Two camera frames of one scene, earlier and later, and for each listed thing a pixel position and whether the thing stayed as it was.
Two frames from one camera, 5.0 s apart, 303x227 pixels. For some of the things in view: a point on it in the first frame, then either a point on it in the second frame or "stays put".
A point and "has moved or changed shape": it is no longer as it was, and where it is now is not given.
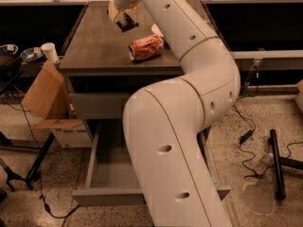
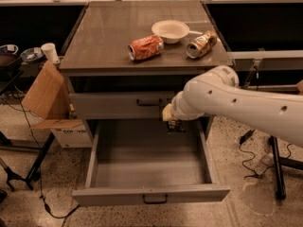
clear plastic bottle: [267, 161] stays put
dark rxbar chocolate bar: [126, 23] has moved or changed shape
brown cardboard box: [47, 98] stays put
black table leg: [29, 178] stays put
